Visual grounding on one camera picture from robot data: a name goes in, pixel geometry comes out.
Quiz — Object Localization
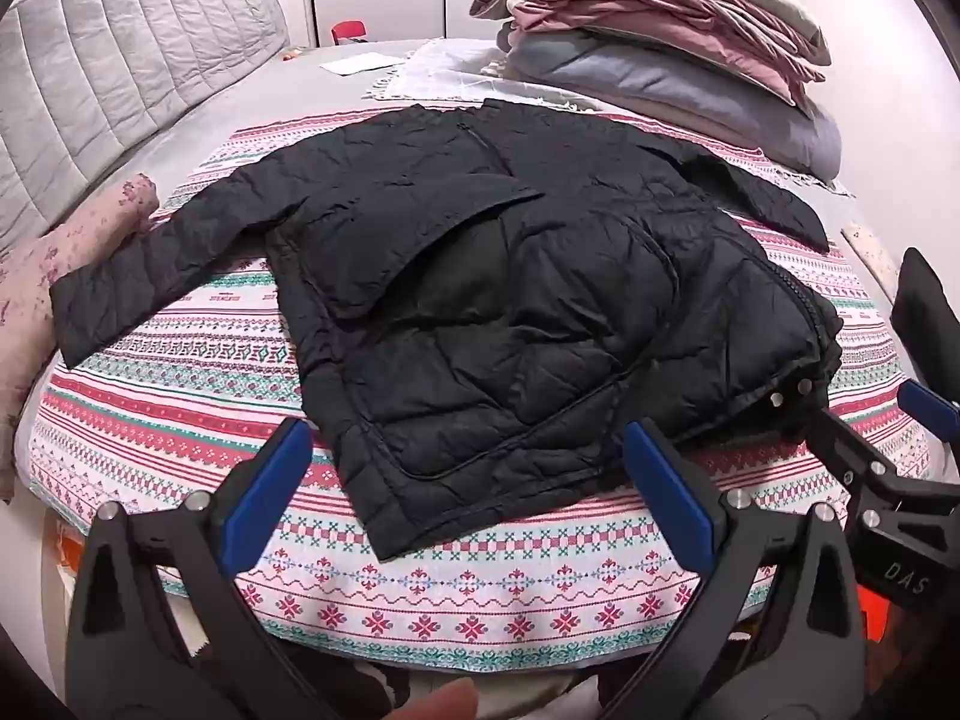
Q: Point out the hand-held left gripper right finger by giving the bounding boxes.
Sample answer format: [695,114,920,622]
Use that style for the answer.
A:
[600,420,871,720]

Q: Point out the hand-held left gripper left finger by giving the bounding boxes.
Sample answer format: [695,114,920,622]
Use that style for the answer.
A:
[64,418,353,720]

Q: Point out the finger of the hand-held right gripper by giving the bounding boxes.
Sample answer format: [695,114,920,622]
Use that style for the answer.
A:
[891,246,960,436]
[766,379,907,502]

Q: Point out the black quilted jacket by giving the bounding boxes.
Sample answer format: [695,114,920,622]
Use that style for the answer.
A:
[49,97,845,562]

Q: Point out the person's left hand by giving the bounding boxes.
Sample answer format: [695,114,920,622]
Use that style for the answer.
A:
[390,679,481,720]

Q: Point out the red green patterned blanket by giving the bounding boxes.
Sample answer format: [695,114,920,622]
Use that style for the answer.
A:
[15,109,931,672]

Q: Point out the pink floral pillow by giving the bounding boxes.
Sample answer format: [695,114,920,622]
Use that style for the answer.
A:
[0,174,160,503]

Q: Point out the grey bed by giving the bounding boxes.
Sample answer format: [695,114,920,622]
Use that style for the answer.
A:
[11,37,931,511]

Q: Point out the grey folded duvet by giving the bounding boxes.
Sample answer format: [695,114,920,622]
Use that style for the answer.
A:
[495,22,845,181]

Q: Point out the white paper sheet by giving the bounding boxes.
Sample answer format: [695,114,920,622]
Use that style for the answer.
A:
[319,51,406,77]

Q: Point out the white fringed cloth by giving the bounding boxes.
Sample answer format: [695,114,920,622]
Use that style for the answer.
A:
[364,37,852,196]

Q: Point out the pink folded sheet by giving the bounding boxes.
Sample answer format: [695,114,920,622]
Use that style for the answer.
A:
[506,0,826,106]

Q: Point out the grey quilted headboard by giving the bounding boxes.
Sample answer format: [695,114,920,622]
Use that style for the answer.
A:
[0,0,290,256]

